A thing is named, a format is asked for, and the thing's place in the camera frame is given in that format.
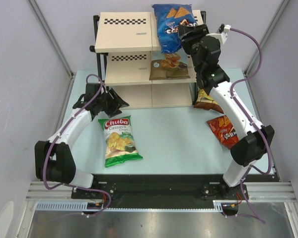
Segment white slotted cable duct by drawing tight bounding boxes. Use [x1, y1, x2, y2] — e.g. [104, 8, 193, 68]
[36, 200, 107, 211]

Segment light blue brown chips bag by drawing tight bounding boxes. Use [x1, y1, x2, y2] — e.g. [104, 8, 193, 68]
[149, 52, 190, 80]

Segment beige three-tier black-framed shelf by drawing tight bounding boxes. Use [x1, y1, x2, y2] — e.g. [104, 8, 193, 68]
[89, 12, 198, 109]

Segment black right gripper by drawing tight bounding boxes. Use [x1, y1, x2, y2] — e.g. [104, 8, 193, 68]
[178, 24, 209, 73]

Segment brown Chuba chips bag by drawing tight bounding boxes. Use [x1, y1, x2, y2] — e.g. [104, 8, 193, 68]
[193, 89, 224, 114]

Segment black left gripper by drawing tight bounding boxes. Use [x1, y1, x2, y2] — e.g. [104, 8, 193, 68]
[96, 88, 129, 118]

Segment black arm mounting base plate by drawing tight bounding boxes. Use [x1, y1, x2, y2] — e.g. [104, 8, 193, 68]
[72, 174, 280, 209]

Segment green Chuba cassava chips bag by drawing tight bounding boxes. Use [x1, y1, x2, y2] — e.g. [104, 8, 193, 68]
[98, 116, 143, 168]

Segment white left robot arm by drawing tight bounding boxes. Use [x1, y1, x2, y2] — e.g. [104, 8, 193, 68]
[34, 83, 129, 198]

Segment blue Doritos bag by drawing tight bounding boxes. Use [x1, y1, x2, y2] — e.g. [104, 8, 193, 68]
[152, 3, 198, 54]

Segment aluminium frame rail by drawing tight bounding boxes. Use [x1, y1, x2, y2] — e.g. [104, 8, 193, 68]
[24, 180, 75, 202]

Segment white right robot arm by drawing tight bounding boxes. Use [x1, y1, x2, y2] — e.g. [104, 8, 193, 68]
[178, 24, 275, 199]

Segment red Doritos bag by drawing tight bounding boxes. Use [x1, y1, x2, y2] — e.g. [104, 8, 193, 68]
[207, 115, 239, 149]

